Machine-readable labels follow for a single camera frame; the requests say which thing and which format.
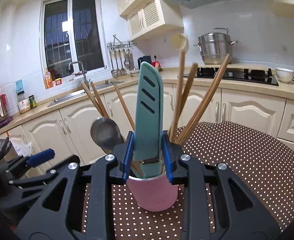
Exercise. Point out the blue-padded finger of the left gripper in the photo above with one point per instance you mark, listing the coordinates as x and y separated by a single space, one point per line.
40 158

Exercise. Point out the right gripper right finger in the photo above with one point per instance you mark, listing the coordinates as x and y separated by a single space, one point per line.
171 157

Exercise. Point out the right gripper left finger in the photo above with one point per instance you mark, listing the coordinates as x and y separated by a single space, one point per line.
124 154

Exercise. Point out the steel spoon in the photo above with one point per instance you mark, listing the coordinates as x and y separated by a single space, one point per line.
106 134

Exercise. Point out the pink utensil cup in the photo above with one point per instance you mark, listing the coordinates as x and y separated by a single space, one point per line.
153 194

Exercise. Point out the teal sheathed kitchen knife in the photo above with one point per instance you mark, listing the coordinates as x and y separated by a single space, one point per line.
149 121

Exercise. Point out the steel kitchen sink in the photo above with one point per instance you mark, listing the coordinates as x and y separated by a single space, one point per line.
82 92

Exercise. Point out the kitchen window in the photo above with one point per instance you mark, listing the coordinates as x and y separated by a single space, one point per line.
71 32

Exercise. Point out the glass jar blue lid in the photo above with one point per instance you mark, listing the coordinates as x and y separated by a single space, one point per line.
22 99

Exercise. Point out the chrome faucet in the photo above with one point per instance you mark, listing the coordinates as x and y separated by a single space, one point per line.
81 72

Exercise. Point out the orange bottle on windowsill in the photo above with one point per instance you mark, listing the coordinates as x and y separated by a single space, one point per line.
48 79

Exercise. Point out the hanging utensil rack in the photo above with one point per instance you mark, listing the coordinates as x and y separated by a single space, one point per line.
121 57

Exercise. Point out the red small container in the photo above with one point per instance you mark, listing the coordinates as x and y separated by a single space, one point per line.
157 66

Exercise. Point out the brown polka dot tablecloth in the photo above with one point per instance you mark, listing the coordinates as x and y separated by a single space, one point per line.
248 180

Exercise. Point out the black electric kettle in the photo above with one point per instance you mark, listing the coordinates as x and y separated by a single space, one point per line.
142 59

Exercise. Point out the round bamboo trivet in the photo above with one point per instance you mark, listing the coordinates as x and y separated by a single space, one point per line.
179 42

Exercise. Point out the black gas stove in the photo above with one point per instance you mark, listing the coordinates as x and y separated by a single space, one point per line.
247 75

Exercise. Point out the stainless steel stock pot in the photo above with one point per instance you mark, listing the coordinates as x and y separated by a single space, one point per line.
215 46

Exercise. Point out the white bowl on counter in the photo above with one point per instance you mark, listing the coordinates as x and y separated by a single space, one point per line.
284 75

